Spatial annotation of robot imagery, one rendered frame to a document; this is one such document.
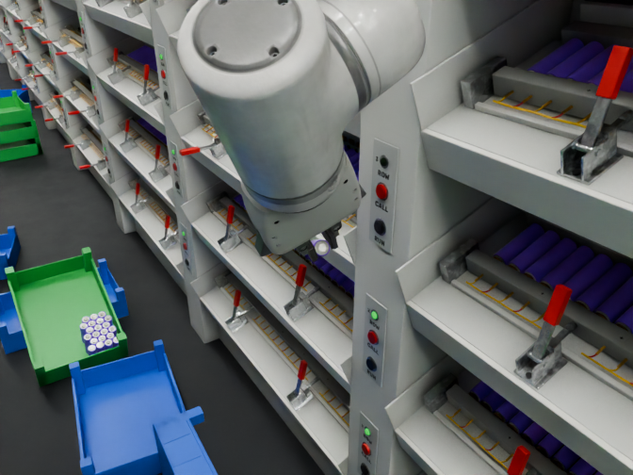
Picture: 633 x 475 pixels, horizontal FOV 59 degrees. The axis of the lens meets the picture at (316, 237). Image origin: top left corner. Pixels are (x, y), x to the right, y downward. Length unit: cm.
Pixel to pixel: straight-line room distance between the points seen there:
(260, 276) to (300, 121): 72
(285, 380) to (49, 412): 54
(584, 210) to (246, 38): 28
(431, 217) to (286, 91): 33
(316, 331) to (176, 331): 67
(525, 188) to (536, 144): 4
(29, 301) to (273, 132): 130
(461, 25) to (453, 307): 28
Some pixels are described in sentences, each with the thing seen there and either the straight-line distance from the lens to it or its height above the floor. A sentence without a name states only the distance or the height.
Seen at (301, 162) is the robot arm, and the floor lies 77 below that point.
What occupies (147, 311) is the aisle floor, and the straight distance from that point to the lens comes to 160.
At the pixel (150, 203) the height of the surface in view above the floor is 16.
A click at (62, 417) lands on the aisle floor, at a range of 136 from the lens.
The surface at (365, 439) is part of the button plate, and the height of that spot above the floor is 27.
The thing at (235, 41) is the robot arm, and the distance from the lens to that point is 32.
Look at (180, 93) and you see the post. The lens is 118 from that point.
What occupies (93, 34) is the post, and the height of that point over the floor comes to 65.
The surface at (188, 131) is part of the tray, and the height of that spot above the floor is 54.
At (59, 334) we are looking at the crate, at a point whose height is 5.
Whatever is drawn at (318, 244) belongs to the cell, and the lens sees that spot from 60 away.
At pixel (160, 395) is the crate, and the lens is 133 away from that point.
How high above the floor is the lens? 90
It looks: 28 degrees down
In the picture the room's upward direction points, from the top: straight up
